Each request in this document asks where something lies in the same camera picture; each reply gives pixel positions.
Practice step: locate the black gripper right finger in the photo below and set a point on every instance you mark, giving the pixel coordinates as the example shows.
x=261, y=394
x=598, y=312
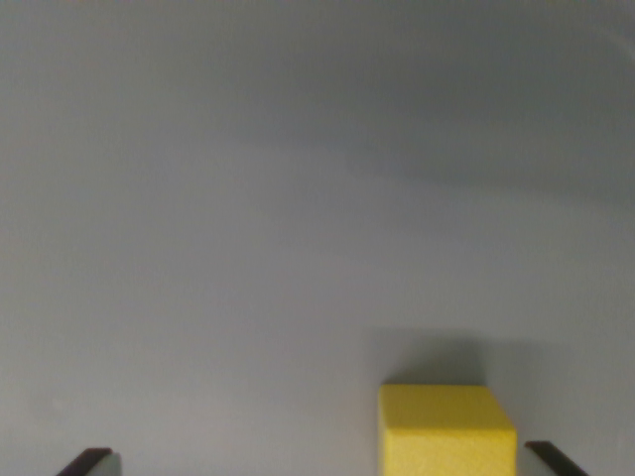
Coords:
x=548, y=461

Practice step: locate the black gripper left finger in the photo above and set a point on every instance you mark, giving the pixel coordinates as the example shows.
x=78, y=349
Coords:
x=96, y=463

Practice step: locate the yellow cube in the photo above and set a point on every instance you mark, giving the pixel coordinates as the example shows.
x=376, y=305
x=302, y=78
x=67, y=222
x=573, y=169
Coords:
x=441, y=431

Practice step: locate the grey plastic tray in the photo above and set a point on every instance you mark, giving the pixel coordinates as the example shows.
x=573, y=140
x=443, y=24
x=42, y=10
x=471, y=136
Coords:
x=278, y=198

